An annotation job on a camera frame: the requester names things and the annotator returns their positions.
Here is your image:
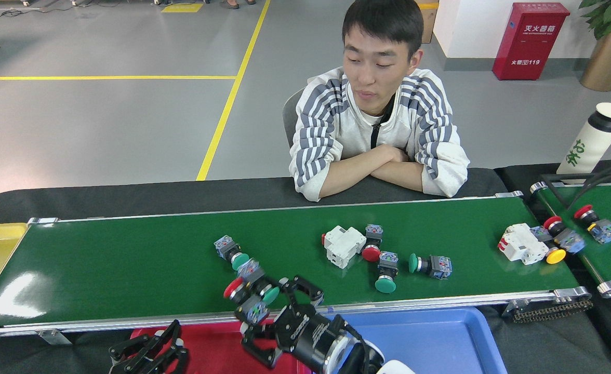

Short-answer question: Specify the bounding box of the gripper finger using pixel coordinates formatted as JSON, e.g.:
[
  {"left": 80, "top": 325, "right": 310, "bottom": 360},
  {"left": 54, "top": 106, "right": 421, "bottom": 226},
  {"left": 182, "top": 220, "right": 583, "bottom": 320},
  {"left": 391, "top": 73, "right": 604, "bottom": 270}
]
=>
[{"left": 109, "top": 319, "right": 182, "bottom": 372}]

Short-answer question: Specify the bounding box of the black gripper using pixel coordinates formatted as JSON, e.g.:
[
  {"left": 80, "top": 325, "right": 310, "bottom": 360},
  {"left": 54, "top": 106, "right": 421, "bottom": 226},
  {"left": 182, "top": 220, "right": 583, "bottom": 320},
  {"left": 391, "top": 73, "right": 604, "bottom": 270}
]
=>
[{"left": 134, "top": 275, "right": 350, "bottom": 374}]

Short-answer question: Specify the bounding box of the red push button switch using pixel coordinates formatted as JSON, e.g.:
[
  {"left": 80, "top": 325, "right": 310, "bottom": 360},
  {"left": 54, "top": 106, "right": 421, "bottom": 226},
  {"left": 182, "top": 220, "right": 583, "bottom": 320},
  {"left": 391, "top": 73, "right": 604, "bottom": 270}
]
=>
[
  {"left": 543, "top": 216, "right": 587, "bottom": 255},
  {"left": 362, "top": 224, "right": 384, "bottom": 262},
  {"left": 223, "top": 277, "right": 271, "bottom": 324},
  {"left": 574, "top": 204, "right": 611, "bottom": 245}
]

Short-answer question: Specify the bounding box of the white circuit breaker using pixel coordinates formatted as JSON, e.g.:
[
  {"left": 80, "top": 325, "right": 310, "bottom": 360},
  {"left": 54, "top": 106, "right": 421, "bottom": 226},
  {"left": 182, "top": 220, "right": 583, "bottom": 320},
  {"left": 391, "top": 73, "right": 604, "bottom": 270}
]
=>
[
  {"left": 322, "top": 225, "right": 367, "bottom": 269},
  {"left": 498, "top": 223, "right": 549, "bottom": 265}
]

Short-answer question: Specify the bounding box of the yellow push button switch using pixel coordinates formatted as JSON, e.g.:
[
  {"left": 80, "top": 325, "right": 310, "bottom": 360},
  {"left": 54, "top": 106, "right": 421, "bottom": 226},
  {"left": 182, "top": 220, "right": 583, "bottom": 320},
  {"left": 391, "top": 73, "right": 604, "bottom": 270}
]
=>
[{"left": 530, "top": 225, "right": 567, "bottom": 265}]

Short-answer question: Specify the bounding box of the red plastic tray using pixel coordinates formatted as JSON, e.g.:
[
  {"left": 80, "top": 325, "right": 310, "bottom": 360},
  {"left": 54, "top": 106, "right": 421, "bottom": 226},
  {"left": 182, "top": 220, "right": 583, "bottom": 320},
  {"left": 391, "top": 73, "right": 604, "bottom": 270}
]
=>
[{"left": 129, "top": 319, "right": 316, "bottom": 374}]

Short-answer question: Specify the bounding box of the long green conveyor belt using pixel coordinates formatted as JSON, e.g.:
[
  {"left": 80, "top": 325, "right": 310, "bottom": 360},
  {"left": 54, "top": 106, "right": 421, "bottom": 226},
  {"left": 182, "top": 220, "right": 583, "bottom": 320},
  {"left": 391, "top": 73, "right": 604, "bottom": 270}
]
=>
[{"left": 0, "top": 191, "right": 594, "bottom": 343}]

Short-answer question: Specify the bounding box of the blue plastic tray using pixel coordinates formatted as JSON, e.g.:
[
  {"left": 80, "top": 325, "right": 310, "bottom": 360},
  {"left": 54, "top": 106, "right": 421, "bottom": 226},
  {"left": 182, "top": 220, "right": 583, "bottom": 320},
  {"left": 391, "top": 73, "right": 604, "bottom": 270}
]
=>
[{"left": 326, "top": 306, "right": 509, "bottom": 374}]

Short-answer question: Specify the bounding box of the person's right hand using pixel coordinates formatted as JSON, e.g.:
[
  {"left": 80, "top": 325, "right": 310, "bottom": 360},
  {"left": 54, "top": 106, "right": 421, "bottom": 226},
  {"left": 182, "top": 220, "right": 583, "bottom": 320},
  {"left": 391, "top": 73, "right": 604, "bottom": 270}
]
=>
[{"left": 381, "top": 144, "right": 411, "bottom": 165}]

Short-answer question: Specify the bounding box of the grey office chair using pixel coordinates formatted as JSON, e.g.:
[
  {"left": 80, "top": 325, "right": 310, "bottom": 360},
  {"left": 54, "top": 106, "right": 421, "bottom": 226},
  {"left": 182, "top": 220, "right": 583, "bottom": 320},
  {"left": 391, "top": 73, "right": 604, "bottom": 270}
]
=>
[{"left": 283, "top": 87, "right": 306, "bottom": 149}]

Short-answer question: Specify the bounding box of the person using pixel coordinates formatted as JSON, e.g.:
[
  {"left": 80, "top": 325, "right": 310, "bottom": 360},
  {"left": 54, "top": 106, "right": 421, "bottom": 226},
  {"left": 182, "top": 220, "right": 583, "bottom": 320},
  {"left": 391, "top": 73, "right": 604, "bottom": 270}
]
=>
[{"left": 288, "top": 0, "right": 471, "bottom": 202}]

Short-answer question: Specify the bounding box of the brown cardboard box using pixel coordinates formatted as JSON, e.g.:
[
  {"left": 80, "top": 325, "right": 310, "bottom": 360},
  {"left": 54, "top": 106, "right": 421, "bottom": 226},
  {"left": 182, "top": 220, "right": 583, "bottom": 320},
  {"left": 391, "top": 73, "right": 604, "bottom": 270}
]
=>
[{"left": 417, "top": 0, "right": 440, "bottom": 44}]

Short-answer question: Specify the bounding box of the white bottle with black collar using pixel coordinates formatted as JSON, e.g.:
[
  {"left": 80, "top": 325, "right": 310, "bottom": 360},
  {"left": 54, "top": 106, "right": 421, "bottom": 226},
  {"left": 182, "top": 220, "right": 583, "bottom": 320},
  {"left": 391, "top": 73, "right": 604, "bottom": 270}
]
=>
[{"left": 556, "top": 102, "right": 611, "bottom": 182}]

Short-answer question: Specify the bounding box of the red fire extinguisher box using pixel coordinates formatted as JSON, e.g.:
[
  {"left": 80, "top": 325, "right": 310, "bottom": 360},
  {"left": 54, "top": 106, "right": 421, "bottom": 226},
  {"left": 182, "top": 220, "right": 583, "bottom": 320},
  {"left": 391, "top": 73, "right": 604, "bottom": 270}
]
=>
[{"left": 492, "top": 2, "right": 571, "bottom": 81}]

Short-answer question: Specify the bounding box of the potted plant in gold pot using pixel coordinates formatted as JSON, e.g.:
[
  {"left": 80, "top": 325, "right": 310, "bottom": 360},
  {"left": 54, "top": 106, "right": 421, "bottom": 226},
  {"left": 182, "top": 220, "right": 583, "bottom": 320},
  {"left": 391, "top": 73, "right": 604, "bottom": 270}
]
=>
[{"left": 578, "top": 0, "right": 611, "bottom": 92}]

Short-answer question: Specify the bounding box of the black conveyor drive chain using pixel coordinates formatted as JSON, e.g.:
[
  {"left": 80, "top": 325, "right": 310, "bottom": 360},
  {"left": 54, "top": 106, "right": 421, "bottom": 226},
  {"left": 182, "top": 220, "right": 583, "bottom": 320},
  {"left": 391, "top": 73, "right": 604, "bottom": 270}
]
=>
[{"left": 511, "top": 299, "right": 594, "bottom": 324}]

